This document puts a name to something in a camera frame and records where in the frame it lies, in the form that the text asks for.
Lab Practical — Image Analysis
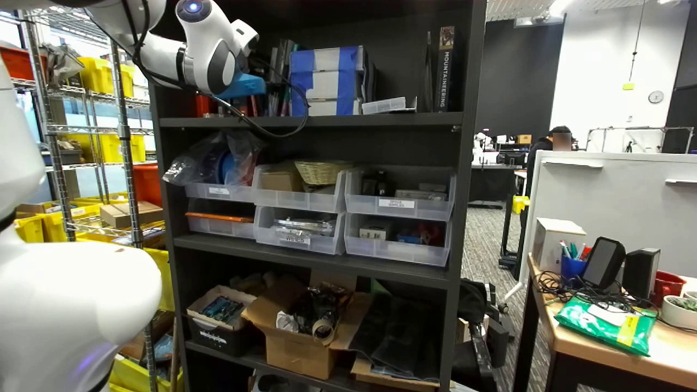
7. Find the stack of white taped boxes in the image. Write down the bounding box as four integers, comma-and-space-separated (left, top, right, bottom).
289, 45, 376, 117

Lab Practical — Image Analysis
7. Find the black tall book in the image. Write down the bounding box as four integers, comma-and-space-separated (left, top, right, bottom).
436, 26, 457, 113

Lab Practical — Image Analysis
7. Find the wicker basket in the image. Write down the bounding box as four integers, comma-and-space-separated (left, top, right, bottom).
294, 160, 354, 186

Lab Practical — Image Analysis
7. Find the clear plastic bin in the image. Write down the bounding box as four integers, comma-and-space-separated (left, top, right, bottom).
185, 199, 256, 240
184, 181, 256, 204
344, 212, 452, 267
252, 163, 348, 213
344, 166, 457, 222
254, 206, 347, 256

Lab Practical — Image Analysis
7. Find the small cardboard box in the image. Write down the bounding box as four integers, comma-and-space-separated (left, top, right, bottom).
260, 169, 304, 193

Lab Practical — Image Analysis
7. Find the small clear plastic box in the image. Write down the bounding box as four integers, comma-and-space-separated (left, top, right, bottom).
362, 96, 418, 115

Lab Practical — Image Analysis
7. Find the dark bookshelf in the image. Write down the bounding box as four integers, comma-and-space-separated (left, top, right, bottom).
148, 0, 487, 392

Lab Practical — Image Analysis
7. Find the clear bag with blue spool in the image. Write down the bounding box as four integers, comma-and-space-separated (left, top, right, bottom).
162, 131, 266, 187

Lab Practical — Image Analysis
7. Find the roll of brown tape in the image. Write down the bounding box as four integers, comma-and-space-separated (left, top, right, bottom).
311, 318, 336, 345

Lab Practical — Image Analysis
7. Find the row of dark books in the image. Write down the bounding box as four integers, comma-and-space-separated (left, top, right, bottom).
266, 39, 299, 117

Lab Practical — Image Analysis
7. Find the black plastic sheet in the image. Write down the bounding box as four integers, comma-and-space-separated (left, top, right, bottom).
348, 293, 443, 383

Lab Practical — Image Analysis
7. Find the black bag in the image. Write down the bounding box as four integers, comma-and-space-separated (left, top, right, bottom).
451, 277, 513, 392

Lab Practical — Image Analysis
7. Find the open cardboard box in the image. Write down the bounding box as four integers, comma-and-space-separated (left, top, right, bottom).
242, 277, 374, 381

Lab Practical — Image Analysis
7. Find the flat cardboard piece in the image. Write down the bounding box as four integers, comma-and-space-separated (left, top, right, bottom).
351, 357, 441, 392

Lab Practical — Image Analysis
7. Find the black open box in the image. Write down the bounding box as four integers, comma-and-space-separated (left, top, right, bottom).
185, 284, 258, 358

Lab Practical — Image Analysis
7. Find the person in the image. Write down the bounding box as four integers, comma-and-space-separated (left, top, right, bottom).
525, 126, 573, 183

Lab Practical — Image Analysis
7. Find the red bin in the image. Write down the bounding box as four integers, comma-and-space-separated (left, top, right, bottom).
132, 163, 163, 208
0, 46, 34, 82

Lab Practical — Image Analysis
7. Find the white box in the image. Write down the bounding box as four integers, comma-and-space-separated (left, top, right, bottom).
532, 217, 588, 274

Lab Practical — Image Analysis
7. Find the brown cardboard box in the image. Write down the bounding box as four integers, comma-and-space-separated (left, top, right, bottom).
100, 201, 164, 229

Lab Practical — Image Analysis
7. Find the heap of pens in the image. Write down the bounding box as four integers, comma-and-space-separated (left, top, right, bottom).
559, 240, 592, 261

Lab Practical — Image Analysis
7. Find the blue pen cup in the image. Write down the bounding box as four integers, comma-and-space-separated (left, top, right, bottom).
560, 254, 588, 287

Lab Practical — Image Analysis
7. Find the white partition board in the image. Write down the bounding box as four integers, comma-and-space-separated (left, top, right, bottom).
504, 150, 697, 301

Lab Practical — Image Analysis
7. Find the tilted black speaker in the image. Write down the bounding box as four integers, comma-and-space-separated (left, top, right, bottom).
581, 236, 627, 292

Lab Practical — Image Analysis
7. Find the row of yellow bins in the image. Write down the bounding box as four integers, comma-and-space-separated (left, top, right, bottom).
14, 56, 176, 392

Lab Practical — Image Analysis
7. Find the green packet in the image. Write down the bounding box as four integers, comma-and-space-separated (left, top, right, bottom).
554, 296, 658, 358

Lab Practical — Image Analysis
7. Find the upright black speaker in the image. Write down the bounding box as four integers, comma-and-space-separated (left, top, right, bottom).
622, 248, 662, 301

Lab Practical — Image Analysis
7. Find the red mug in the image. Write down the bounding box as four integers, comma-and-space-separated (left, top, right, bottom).
651, 270, 687, 307

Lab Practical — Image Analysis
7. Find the white plant pot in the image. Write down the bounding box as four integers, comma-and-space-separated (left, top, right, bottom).
661, 291, 697, 330

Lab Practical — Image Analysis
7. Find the wooden desk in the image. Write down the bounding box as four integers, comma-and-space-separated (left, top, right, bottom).
512, 253, 697, 392

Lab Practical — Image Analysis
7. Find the tangle of black cables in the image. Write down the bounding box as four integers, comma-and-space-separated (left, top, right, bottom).
535, 270, 662, 319

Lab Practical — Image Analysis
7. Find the metal wire rack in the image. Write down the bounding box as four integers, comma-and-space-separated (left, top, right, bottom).
10, 4, 167, 392

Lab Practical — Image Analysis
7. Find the metal frame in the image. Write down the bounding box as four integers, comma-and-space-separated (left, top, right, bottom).
585, 126, 695, 155

